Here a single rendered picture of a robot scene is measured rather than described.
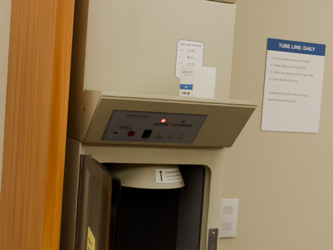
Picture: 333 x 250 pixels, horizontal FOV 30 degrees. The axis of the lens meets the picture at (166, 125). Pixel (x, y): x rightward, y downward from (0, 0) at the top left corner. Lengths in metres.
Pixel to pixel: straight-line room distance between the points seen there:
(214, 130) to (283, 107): 0.70
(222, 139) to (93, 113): 0.29
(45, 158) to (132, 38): 0.30
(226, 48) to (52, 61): 0.39
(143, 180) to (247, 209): 0.66
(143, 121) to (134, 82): 0.10
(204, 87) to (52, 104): 0.30
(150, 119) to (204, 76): 0.14
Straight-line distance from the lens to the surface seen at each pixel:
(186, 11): 1.28
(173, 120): 1.18
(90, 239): 1.07
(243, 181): 1.87
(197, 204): 1.36
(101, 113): 1.12
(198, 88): 1.19
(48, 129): 1.10
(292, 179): 1.96
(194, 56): 1.28
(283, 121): 1.92
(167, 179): 1.30
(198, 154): 1.30
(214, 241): 1.35
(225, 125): 1.24
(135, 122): 1.16
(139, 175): 1.29
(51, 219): 1.12
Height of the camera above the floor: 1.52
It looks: 3 degrees down
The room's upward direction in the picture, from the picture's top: 4 degrees clockwise
